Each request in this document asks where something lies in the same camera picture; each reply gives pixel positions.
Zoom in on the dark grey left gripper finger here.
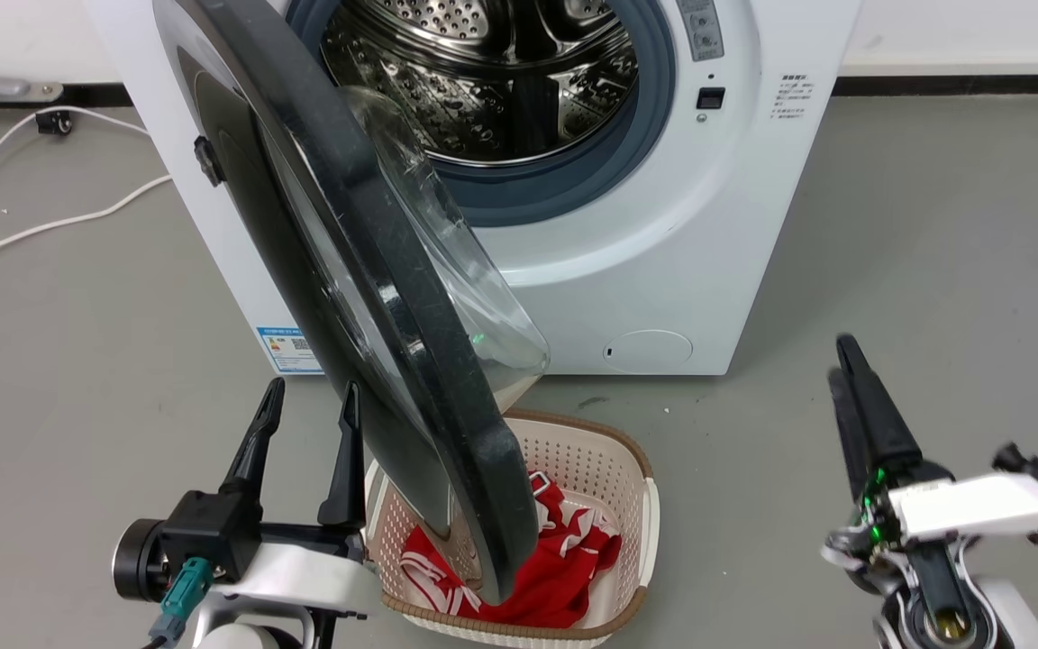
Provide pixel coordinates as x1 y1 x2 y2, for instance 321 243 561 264
317 380 367 531
219 377 287 498

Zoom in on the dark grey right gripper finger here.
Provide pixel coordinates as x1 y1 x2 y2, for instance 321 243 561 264
835 334 924 480
827 367 873 502

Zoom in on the right gripper body white green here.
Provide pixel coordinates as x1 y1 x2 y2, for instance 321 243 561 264
854 462 1038 553

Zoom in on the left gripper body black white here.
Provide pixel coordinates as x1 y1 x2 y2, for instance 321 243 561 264
112 490 381 623

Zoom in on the black round washing machine door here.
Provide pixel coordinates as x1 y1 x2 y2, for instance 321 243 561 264
152 0 551 606

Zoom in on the white front-load washing machine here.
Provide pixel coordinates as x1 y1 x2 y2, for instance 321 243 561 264
86 0 862 377

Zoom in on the blue-grey rubber door gasket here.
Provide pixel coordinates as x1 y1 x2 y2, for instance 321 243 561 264
285 0 678 228

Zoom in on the blue energy label sticker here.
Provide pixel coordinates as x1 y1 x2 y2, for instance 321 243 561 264
257 325 324 376

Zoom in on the round white filter cover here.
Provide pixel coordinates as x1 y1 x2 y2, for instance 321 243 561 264
603 329 694 370

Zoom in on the red and white garment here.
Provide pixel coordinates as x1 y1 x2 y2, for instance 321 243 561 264
400 471 624 630

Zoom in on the white woven-look laundry basket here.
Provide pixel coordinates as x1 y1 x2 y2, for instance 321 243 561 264
364 408 661 649

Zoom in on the perforated steel washer drum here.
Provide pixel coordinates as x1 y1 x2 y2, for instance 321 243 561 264
320 0 642 165

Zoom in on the teal connector black cable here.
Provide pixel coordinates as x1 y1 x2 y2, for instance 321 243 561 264
146 556 214 649

